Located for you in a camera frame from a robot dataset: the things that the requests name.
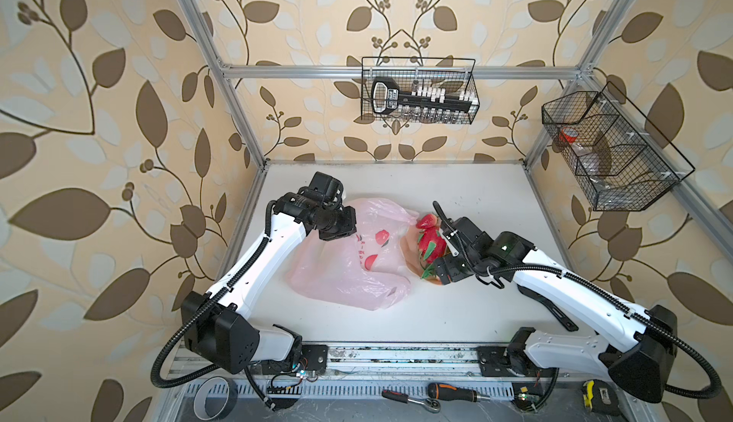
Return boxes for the peach scalloped plastic plate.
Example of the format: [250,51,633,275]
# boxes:
[400,225,442,286]

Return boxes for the pink plastic bag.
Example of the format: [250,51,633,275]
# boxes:
[287,198,418,310]

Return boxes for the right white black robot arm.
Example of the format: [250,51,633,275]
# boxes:
[417,209,723,403]

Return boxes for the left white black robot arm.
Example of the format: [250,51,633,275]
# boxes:
[150,172,357,389]

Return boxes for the red toy dragon fruit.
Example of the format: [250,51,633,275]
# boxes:
[418,226,448,268]

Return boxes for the red toy strawberry top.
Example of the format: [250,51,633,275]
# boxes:
[415,213,440,231]

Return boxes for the black adjustable wrench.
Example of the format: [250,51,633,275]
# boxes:
[517,286,580,332]

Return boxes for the orange black screwdriver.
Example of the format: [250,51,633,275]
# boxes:
[427,382,491,403]

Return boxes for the red black ratchet wrench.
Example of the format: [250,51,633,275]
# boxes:
[381,390,441,414]

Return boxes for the black socket holder tool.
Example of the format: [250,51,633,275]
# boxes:
[366,76,480,118]

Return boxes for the clear bottle red cap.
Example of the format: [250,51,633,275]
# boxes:
[559,126,597,162]

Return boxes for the yellow black tape measure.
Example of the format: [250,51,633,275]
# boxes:
[582,379,622,416]

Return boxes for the black tape roll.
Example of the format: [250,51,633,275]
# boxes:
[193,376,238,421]

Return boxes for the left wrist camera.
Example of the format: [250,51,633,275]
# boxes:
[308,172,345,202]

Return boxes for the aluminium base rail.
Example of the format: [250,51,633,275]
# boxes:
[167,340,643,400]

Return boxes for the black wire basket centre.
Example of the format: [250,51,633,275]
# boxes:
[361,55,480,125]

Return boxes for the black wire basket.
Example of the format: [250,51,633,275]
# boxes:
[541,82,695,212]
[361,55,480,125]

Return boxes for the black wire basket right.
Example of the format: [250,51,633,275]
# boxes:
[541,82,695,212]

